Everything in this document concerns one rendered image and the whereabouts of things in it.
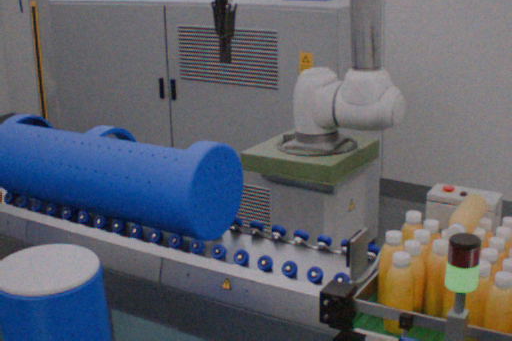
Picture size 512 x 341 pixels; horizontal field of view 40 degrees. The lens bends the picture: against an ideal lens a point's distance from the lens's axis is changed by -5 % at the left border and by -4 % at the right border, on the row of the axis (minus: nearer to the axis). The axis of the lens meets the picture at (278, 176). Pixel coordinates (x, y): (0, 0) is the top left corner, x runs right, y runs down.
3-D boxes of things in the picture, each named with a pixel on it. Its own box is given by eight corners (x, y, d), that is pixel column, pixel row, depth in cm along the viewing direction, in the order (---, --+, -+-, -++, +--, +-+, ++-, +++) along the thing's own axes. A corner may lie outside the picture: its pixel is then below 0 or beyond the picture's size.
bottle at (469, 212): (465, 189, 185) (446, 214, 170) (490, 196, 182) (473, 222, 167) (459, 213, 188) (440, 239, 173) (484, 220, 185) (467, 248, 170)
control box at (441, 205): (435, 214, 213) (437, 181, 210) (500, 225, 204) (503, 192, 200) (424, 226, 205) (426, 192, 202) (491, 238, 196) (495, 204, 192)
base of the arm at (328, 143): (295, 135, 273) (294, 120, 271) (350, 140, 263) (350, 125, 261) (272, 148, 258) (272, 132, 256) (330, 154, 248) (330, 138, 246)
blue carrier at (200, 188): (48, 184, 266) (46, 109, 259) (243, 228, 224) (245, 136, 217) (-11, 200, 242) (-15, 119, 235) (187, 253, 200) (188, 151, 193)
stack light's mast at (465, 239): (448, 301, 144) (454, 229, 139) (477, 307, 141) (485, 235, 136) (438, 315, 139) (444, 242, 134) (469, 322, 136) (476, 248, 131)
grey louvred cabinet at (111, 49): (114, 186, 537) (98, -9, 489) (377, 248, 426) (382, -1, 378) (61, 209, 494) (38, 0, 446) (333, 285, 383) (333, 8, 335)
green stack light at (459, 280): (450, 275, 142) (452, 252, 140) (481, 281, 139) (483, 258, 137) (440, 288, 137) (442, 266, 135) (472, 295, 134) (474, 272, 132)
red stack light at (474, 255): (452, 252, 140) (453, 234, 139) (483, 258, 137) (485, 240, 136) (442, 265, 135) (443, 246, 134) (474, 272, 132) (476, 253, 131)
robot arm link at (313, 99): (307, 121, 268) (305, 63, 261) (352, 126, 259) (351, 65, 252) (285, 132, 255) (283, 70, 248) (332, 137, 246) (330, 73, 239)
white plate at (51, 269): (119, 266, 177) (120, 271, 177) (65, 235, 195) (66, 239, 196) (20, 304, 158) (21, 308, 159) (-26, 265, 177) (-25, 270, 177)
